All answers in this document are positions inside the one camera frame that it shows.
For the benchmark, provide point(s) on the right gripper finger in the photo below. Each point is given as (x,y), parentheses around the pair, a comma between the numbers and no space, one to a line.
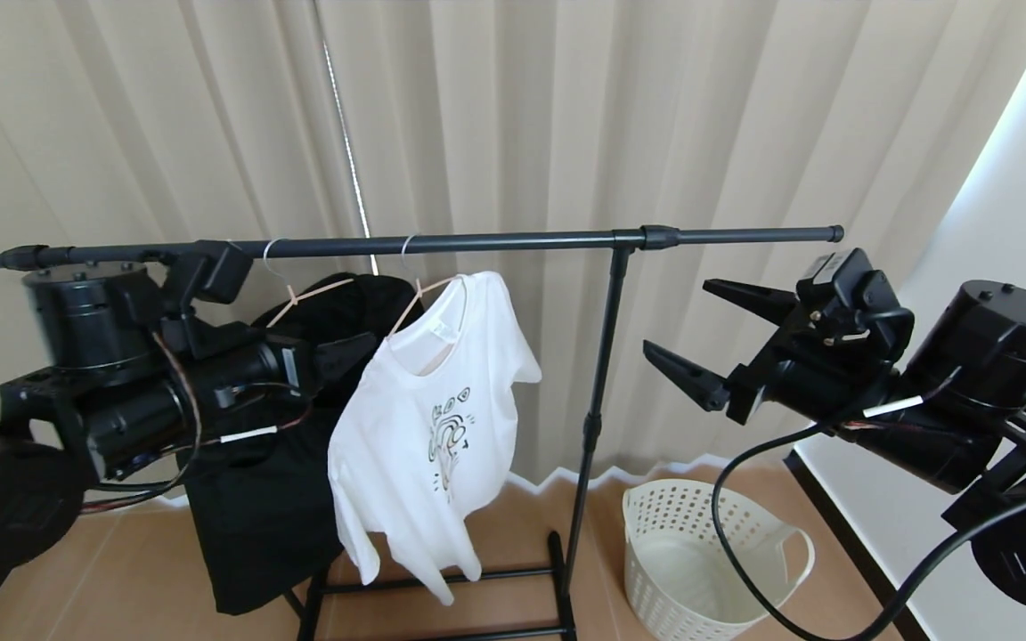
(687,376)
(749,298)

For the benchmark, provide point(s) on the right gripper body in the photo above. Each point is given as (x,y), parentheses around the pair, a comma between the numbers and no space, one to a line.
(807,374)

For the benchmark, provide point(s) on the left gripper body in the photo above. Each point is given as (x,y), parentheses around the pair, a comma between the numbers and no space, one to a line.
(210,392)

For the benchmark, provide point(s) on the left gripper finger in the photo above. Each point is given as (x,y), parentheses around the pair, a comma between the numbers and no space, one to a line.
(346,354)

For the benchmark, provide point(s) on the pink clothes hanger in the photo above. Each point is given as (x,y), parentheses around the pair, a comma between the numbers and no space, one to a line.
(295,298)
(415,298)

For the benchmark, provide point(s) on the white printed garment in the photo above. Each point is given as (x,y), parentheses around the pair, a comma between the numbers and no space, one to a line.
(424,427)

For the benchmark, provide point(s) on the black shorts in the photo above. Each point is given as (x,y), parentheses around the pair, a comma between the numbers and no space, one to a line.
(255,516)

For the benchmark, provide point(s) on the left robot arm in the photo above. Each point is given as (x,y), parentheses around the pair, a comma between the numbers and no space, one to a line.
(50,374)

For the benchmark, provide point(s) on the white laundry basket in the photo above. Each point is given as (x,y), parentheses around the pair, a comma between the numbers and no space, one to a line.
(700,570)

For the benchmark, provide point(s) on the black clothes rack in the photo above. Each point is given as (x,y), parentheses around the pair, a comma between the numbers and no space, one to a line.
(522,240)

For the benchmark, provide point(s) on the beige curtain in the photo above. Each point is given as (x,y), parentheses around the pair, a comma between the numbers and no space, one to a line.
(566,107)

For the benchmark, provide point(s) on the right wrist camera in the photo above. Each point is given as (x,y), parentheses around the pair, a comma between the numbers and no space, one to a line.
(851,298)

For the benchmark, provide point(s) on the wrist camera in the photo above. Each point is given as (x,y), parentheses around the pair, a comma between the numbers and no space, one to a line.
(851,298)
(210,276)

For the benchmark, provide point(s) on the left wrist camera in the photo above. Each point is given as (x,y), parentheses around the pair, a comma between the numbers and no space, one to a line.
(210,276)

